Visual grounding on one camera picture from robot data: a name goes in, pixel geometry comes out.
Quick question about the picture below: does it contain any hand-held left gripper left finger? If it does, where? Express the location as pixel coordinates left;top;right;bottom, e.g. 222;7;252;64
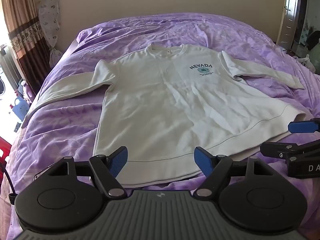
34;146;129;198

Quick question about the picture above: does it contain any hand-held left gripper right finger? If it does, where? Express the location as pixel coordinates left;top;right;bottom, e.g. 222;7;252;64
194;146;283;198

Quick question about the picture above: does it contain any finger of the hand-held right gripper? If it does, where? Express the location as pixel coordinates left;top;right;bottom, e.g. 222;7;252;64
260;140;320;162
288;117;320;133

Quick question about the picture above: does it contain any white printed sweatshirt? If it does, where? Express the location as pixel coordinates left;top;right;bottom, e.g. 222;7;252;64
25;44;307;188

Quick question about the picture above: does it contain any white plastic bag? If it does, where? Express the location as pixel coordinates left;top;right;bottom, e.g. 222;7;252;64
296;54;317;73

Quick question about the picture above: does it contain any purple floral bed blanket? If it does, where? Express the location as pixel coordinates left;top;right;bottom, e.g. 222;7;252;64
0;13;320;240

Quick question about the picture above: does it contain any dark cloth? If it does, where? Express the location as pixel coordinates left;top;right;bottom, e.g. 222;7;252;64
305;29;320;55

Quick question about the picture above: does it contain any blue detergent jug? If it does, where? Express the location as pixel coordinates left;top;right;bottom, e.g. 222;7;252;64
10;97;30;121

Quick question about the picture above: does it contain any wooden door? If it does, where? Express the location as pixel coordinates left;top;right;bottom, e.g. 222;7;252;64
278;0;305;48

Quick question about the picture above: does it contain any red plastic stool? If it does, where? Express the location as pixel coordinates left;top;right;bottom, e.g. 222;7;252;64
0;135;13;161

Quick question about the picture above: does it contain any pink bottle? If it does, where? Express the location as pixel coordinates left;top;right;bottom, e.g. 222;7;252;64
18;80;33;102

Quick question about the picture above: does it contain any white washing machine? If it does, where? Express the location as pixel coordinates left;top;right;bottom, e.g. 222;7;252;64
0;67;7;101

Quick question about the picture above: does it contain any grey radiator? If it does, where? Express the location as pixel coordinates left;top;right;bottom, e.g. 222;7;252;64
0;44;22;92

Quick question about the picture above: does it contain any brown striped curtain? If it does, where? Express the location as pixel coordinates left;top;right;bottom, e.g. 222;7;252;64
0;0;52;85

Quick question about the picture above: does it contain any black cable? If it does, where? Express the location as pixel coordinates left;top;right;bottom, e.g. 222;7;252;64
0;159;17;205

